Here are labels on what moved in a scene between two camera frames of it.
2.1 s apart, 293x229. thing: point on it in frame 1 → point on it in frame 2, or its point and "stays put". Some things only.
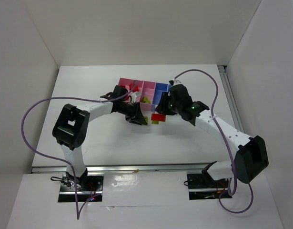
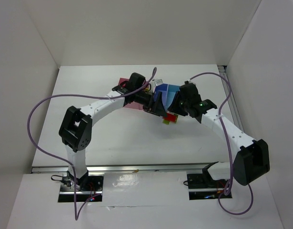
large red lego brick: (158, 117) → (172, 118)
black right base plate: (201, 187) stays put
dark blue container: (159, 88) stays put
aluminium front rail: (131, 169) stays put
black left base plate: (88, 186) stays put
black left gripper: (136, 114) → (152, 106)
